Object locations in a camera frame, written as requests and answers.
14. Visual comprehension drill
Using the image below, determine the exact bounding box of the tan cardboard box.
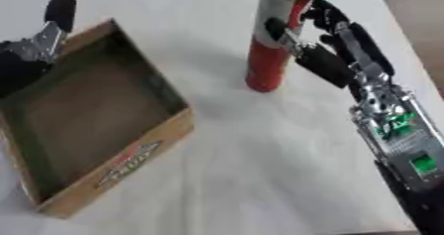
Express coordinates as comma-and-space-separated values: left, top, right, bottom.
0, 18, 198, 220

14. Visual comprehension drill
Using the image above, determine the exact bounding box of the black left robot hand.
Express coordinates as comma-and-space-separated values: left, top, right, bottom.
0, 0, 80, 99

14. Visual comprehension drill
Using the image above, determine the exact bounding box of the red and white bottle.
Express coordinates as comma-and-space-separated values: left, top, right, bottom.
244, 0, 321, 94

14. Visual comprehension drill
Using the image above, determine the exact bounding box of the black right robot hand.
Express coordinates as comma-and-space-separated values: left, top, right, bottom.
262, 0, 397, 102

